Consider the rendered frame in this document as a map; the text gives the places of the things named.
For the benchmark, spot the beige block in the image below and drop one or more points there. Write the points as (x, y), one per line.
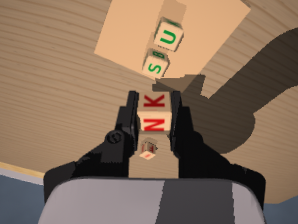
(155, 63)
(147, 150)
(154, 113)
(168, 33)

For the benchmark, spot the tan flat mat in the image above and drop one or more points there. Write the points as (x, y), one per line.
(130, 25)

